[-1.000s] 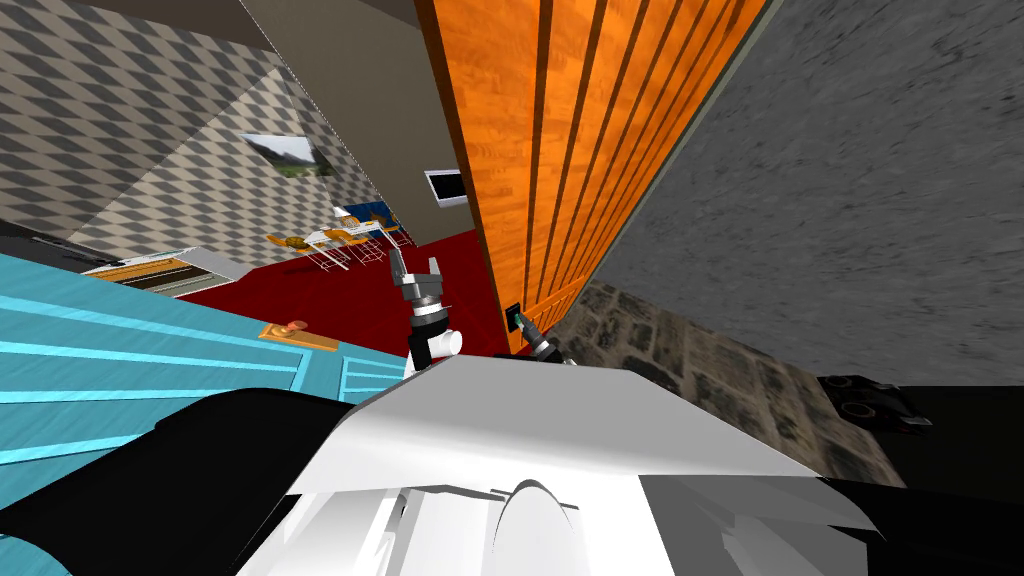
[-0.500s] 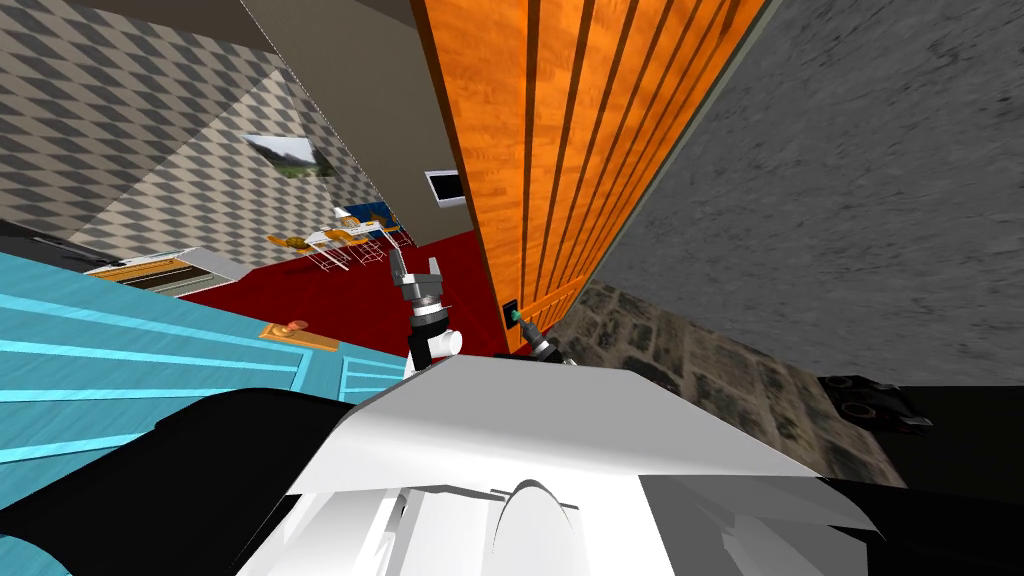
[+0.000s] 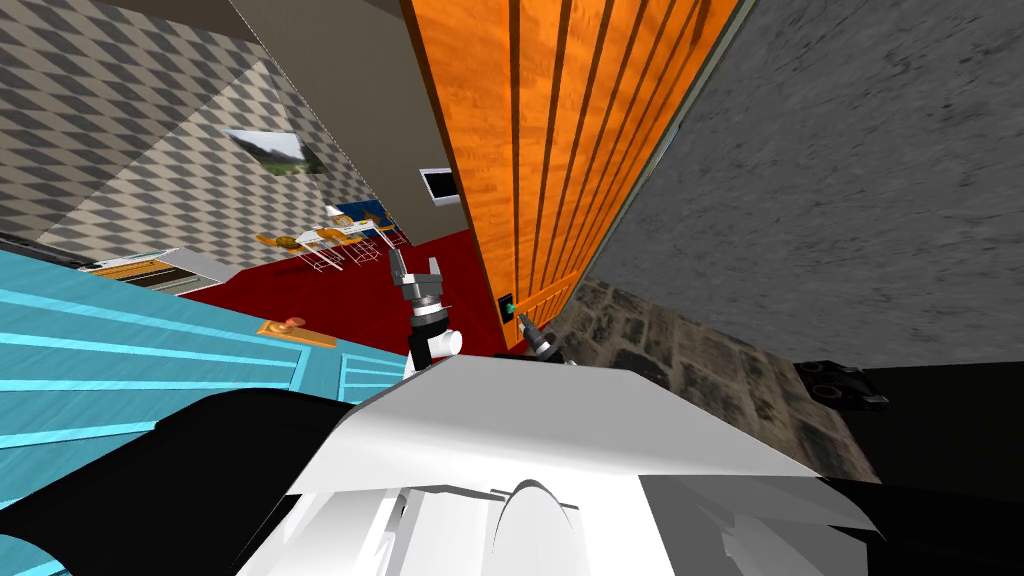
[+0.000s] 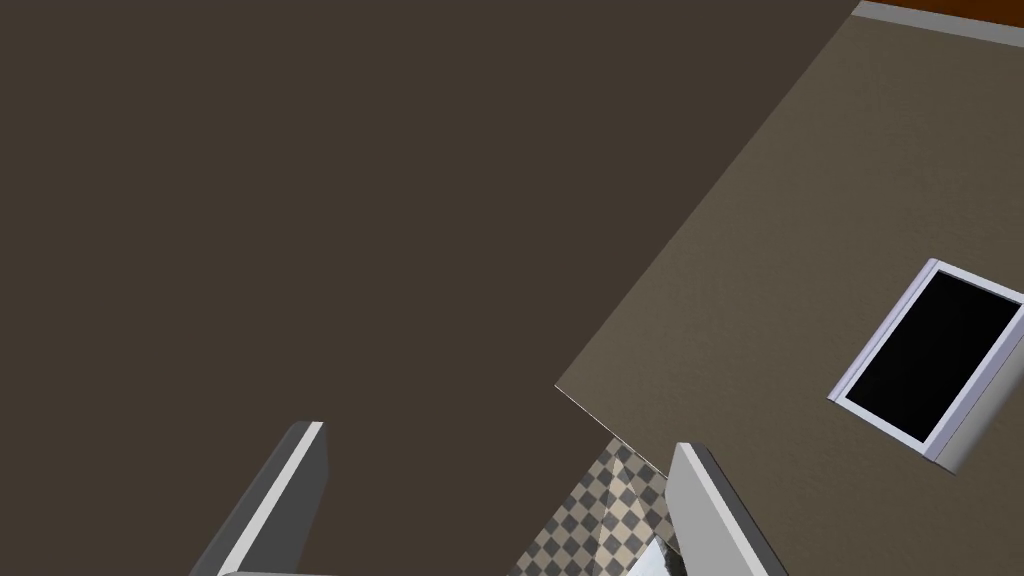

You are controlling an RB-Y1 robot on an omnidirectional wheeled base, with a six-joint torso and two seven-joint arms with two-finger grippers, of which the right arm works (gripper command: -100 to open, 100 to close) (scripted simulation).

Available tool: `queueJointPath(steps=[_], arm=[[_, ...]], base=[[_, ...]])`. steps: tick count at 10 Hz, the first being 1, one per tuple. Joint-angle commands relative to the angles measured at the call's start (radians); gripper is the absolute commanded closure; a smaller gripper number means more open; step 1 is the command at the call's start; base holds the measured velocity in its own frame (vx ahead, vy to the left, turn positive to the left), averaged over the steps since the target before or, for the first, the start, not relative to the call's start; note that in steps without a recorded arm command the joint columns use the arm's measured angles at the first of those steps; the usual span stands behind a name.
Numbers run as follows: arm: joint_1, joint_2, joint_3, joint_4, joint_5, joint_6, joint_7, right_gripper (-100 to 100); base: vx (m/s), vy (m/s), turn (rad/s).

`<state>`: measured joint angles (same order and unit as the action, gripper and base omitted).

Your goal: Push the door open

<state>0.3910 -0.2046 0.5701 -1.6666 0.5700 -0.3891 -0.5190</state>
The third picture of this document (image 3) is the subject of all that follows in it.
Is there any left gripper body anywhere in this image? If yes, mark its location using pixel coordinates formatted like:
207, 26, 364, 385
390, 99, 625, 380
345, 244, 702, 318
397, 270, 446, 305

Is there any white dining table with chairs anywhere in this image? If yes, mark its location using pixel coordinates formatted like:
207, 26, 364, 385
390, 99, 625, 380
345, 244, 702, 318
255, 203, 411, 274

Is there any light blue door leaf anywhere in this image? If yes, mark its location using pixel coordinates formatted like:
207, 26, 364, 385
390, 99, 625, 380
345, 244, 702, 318
0, 247, 411, 576

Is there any white framed dark screen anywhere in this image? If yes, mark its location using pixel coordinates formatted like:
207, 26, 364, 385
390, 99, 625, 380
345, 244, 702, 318
419, 167, 462, 209

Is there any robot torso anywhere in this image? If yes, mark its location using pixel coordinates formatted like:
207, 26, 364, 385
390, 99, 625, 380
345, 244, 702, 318
235, 354, 885, 576

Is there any white and wood low cabinet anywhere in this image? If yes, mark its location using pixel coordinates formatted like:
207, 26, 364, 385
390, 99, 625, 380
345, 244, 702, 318
78, 246, 243, 298

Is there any orange wooden door leaf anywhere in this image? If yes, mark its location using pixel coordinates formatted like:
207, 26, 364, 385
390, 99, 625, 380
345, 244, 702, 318
399, 0, 742, 356

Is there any landscape picture on wall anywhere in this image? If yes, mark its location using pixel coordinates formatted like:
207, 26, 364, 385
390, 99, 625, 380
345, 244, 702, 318
223, 127, 330, 177

